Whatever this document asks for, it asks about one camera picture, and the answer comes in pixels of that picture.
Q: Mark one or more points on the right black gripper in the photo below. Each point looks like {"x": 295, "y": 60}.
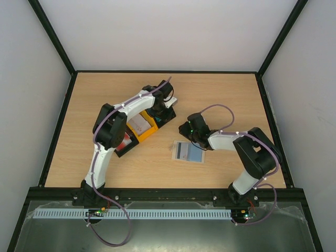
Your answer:
{"x": 184, "y": 129}

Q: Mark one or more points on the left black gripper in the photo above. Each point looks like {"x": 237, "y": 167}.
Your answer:
{"x": 163, "y": 118}

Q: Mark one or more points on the red patterned credit card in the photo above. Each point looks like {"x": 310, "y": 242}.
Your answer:
{"x": 182, "y": 150}

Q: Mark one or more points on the beige card holder wallet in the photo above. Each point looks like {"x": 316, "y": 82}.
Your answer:
{"x": 196, "y": 154}

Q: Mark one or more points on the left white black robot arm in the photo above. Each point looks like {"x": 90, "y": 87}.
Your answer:
{"x": 111, "y": 125}

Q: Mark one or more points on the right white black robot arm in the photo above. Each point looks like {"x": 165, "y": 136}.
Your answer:
{"x": 259, "y": 156}

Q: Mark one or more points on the black bin with green cards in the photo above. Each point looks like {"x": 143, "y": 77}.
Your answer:
{"x": 166, "y": 116}

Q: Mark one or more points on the black bin with red cards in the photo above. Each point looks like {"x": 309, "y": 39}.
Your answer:
{"x": 134, "y": 143}

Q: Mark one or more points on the red patterned card stack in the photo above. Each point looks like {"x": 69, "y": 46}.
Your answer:
{"x": 126, "y": 141}

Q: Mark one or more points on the yellow bin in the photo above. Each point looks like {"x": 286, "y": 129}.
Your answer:
{"x": 150, "y": 131}

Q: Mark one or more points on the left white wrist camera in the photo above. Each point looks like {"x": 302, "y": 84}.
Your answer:
{"x": 171, "y": 102}

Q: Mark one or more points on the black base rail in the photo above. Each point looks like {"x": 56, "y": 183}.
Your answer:
{"x": 217, "y": 197}

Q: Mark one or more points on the light blue slotted cable duct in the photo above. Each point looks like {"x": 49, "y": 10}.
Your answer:
{"x": 66, "y": 213}

